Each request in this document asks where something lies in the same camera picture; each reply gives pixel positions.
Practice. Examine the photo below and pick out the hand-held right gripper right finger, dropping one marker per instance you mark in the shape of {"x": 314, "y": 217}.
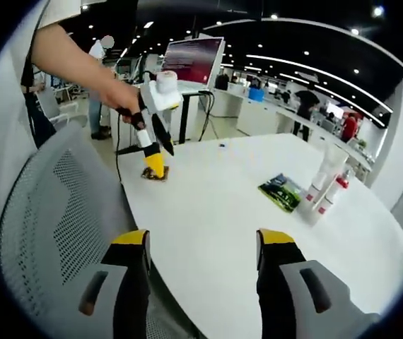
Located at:
{"x": 275, "y": 282}

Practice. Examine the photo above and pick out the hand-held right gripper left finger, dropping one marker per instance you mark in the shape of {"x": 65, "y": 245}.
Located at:
{"x": 131, "y": 282}

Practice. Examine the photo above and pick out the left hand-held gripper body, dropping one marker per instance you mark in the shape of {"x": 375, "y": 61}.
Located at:
{"x": 159, "y": 93}

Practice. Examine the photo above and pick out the gold foil sachet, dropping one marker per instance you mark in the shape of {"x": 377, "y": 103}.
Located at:
{"x": 166, "y": 176}

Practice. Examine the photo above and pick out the green black foil packet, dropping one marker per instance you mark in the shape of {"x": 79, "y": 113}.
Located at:
{"x": 281, "y": 192}

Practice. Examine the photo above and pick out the large white skincare tube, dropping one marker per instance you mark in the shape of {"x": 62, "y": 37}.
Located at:
{"x": 332, "y": 159}

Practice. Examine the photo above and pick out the person's left hand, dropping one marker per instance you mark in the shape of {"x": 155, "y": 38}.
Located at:
{"x": 123, "y": 99}

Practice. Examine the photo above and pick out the white monitor with red screen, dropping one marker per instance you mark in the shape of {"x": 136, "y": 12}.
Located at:
{"x": 192, "y": 58}

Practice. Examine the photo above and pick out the blue bin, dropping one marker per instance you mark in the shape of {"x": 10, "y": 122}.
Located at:
{"x": 255, "y": 93}

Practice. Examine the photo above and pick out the grey mesh office chair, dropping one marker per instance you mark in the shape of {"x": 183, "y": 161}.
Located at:
{"x": 63, "y": 212}

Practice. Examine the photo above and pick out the white office chair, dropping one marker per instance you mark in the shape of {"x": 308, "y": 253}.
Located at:
{"x": 56, "y": 109}

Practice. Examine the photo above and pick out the long white counter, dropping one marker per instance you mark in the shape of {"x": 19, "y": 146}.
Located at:
{"x": 275, "y": 113}

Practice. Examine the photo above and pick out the person's white shirt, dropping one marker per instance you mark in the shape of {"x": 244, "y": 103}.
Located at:
{"x": 7, "y": 141}

